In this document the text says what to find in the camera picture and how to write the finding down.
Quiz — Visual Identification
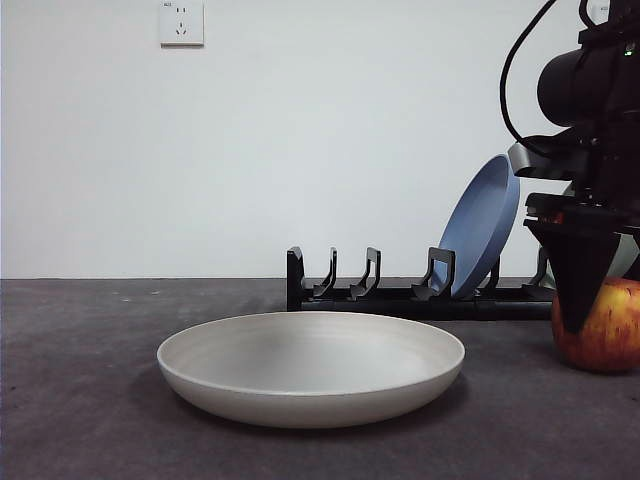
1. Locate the red yellow apple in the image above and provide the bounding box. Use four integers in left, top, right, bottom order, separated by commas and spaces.
551, 277, 640, 374

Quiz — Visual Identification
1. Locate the pale yellow beige plate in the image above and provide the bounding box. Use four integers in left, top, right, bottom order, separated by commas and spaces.
156, 311, 466, 430

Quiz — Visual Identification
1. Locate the pale green plate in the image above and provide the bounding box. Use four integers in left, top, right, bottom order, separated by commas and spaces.
538, 180, 640, 291

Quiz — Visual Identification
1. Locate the blue plate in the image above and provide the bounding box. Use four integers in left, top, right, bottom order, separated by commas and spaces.
430, 153, 522, 300

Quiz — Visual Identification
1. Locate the black plate rack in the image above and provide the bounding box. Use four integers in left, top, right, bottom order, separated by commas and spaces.
286, 246, 556, 322

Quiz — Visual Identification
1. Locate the pale grey camera box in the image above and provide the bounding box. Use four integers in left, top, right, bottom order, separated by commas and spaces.
507, 142, 591, 181

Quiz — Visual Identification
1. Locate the black cable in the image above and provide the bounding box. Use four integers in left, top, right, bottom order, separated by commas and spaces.
499, 0, 559, 151

